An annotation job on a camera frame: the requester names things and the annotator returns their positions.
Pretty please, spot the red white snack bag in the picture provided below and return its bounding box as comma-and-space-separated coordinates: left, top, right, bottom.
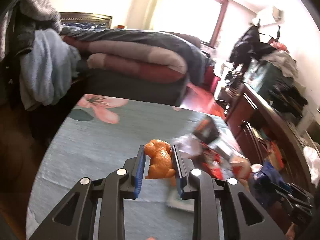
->
229, 154, 252, 189

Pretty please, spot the white paper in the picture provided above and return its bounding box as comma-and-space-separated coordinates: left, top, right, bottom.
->
172, 134, 202, 159

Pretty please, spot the orange plastic squirrel toy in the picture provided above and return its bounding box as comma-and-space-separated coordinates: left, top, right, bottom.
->
144, 139, 176, 180

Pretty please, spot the dark wooden sideboard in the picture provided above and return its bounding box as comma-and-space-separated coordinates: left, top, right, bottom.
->
226, 84, 316, 193

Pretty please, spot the bed with dark sheet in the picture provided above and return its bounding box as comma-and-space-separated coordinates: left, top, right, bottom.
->
85, 69, 189, 106

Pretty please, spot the teal storage box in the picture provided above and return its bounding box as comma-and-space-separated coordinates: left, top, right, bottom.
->
244, 61, 294, 101

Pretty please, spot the light blue towel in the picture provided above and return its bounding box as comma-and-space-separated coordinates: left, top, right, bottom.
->
20, 29, 81, 111

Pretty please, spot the dark blue blanket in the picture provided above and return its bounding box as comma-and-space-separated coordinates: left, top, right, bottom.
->
60, 26, 209, 86

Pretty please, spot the folded red grey quilt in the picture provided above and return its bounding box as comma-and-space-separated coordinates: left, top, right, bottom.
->
63, 36, 188, 83

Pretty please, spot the pile of dark clothes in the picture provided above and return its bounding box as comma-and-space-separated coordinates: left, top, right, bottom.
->
228, 25, 276, 68

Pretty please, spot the dark wooden headboard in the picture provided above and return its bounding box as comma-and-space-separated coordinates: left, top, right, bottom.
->
60, 12, 113, 29

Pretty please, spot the grey knitted garment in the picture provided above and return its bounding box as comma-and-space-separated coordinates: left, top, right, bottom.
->
19, 0, 62, 34

